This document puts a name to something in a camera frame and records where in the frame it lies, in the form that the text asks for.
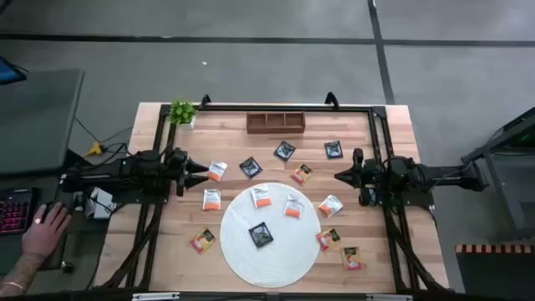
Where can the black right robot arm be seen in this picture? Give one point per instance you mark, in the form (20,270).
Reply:
(439,175)

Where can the black round knob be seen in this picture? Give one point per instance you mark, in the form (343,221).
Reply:
(67,267)

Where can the person's forearm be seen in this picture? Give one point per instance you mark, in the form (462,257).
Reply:
(18,276)

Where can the dark grey metal cart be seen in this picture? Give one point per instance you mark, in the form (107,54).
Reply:
(501,184)

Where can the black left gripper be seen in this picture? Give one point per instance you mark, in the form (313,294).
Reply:
(177,167)

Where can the brown wooden compartment tray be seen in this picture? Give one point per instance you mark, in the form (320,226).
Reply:
(276,129)

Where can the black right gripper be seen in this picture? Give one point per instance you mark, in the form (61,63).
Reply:
(363,175)

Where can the backlit computer keyboard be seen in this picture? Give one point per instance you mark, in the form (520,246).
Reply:
(14,211)

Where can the orange red tea bag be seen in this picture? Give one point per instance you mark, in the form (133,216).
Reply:
(203,241)
(352,258)
(328,239)
(302,174)

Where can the dark panel with striped edge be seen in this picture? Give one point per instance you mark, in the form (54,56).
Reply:
(493,271)

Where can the green plant in white pot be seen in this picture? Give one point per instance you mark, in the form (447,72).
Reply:
(181,112)

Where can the black aluminium table frame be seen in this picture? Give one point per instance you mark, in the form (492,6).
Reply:
(234,108)

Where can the dark blue tea bag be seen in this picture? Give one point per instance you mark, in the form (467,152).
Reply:
(284,151)
(261,235)
(251,167)
(333,149)

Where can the white cardboard box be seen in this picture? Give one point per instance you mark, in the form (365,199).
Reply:
(102,207)

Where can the white orange tea bag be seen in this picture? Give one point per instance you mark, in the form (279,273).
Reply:
(212,199)
(330,205)
(217,170)
(261,195)
(293,206)

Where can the white round woven placemat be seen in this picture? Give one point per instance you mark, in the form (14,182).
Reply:
(284,259)

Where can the silver aluminium bracket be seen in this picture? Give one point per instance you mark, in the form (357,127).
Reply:
(388,297)
(154,296)

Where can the dark grey desk surface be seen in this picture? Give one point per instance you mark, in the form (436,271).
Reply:
(37,121)

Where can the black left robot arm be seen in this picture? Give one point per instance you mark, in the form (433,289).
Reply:
(125,171)

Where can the yellow power plug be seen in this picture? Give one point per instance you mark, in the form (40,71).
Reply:
(95,149)

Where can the small display screen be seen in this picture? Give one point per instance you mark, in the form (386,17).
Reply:
(8,73)

